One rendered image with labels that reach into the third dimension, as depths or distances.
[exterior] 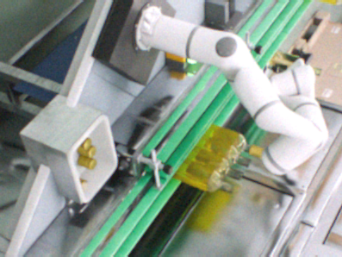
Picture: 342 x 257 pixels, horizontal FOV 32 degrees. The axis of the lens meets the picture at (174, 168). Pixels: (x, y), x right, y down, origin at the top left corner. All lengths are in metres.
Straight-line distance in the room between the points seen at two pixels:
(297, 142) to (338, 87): 4.26
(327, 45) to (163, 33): 4.64
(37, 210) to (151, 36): 0.58
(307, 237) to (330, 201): 0.18
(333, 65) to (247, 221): 4.19
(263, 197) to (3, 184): 0.92
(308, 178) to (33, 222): 0.94
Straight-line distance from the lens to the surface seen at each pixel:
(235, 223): 1.93
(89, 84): 1.70
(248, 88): 1.55
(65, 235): 1.74
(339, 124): 2.29
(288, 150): 1.55
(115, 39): 1.65
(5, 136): 2.38
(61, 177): 1.67
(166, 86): 1.96
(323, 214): 1.99
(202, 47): 1.62
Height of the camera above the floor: 1.67
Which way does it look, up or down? 23 degrees down
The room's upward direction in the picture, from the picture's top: 112 degrees clockwise
